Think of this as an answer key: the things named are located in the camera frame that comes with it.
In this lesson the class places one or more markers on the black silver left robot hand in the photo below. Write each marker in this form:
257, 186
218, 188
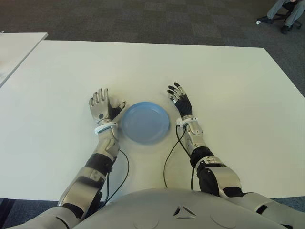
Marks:
101, 111

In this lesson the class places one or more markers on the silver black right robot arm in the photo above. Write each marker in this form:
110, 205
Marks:
209, 164

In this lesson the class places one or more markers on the white side table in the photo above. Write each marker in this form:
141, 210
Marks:
16, 52

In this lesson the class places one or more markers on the grey robot torso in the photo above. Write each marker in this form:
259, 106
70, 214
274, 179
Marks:
171, 210

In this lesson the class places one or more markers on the seated person in grey trousers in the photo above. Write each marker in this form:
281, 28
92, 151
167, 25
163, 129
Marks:
291, 14

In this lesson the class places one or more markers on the blue round plate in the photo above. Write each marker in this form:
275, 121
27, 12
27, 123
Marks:
145, 122

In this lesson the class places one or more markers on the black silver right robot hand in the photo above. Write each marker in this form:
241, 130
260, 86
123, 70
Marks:
184, 106

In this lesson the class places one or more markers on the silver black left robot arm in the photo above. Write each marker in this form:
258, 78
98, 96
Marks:
102, 152

